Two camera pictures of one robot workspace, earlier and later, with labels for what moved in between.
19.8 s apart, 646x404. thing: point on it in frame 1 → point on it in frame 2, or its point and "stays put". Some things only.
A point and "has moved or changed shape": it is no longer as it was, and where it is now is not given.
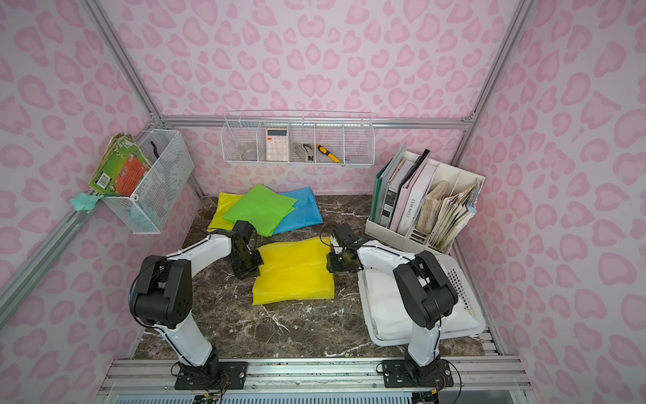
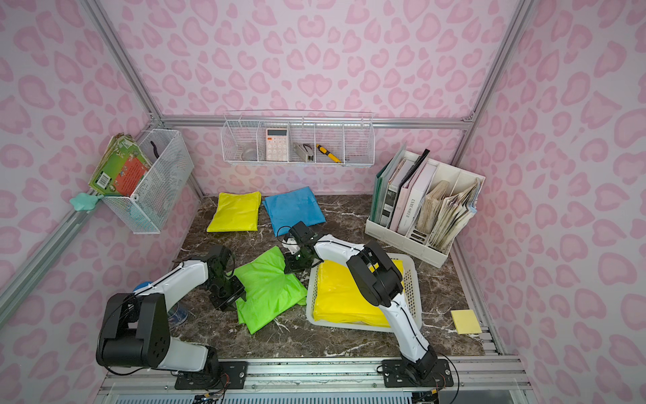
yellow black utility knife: x=325 y=151 stays put
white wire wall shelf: x=341 y=139 stays put
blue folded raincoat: x=306 y=213 stays put
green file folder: x=382 y=183 stays put
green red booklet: x=120 y=169 stays put
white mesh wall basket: x=164 y=186 stays put
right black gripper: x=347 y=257 → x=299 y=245
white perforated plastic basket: x=389 y=319 has moved or changed shape
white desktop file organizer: x=424 y=201 stays put
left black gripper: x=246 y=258 → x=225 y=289
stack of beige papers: x=443 y=216 stays put
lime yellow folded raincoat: x=225 y=200 stays put
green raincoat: x=263 y=208 → x=271 y=292
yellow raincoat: x=294 y=270 → x=340 y=299
